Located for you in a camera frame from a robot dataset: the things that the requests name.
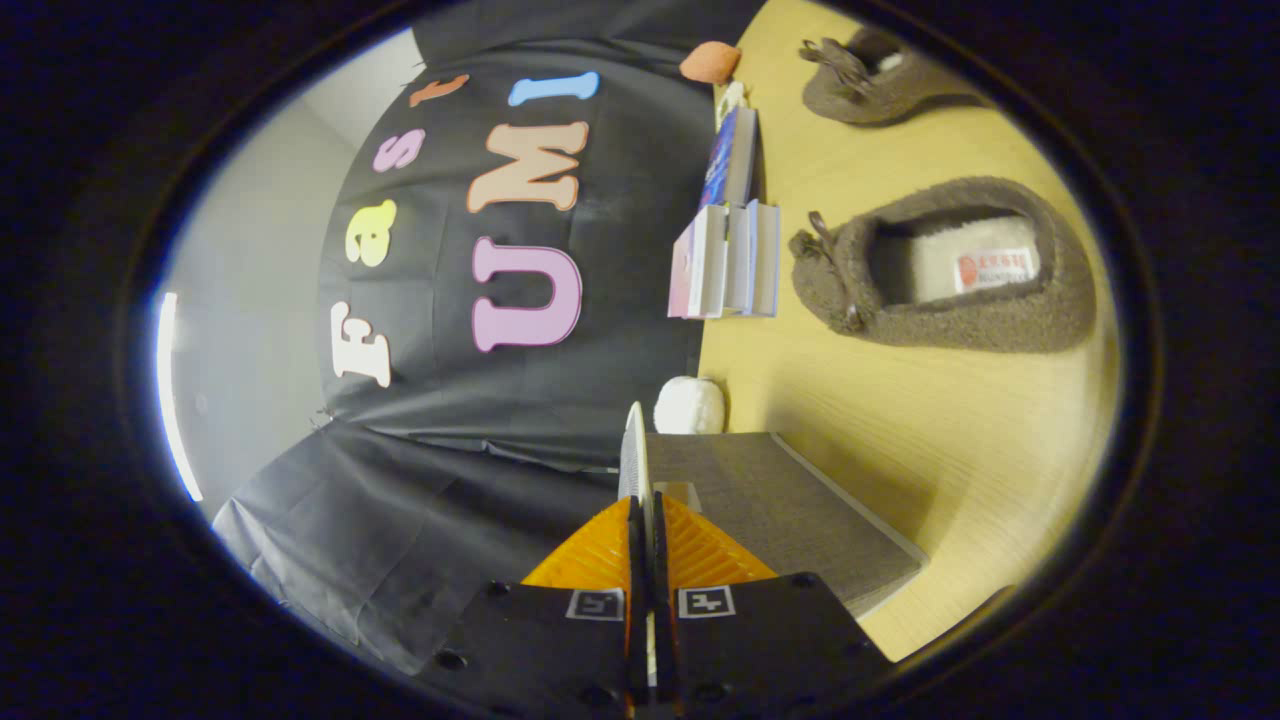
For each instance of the black backdrop cloth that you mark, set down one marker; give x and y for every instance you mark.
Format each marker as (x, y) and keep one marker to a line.
(620, 300)

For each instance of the brown fuzzy slipper shoe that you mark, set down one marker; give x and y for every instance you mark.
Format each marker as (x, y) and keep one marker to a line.
(1040, 310)
(850, 100)

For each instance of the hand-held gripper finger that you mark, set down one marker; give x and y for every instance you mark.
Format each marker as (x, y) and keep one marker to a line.
(661, 560)
(636, 560)

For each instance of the white pink book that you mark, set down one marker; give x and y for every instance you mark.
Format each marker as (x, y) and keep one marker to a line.
(700, 270)

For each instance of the small white figurine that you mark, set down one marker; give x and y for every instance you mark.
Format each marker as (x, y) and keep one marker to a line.
(730, 100)

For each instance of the dark blue book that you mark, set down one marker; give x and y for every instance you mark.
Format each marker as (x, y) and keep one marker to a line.
(728, 160)

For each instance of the white fuzzy ball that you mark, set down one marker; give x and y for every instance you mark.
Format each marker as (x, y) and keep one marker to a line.
(690, 406)

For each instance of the white light blue book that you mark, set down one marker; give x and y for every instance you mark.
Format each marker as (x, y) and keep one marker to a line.
(755, 260)

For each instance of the orange fuzzy ball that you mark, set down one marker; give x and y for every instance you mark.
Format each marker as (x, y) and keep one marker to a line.
(711, 63)

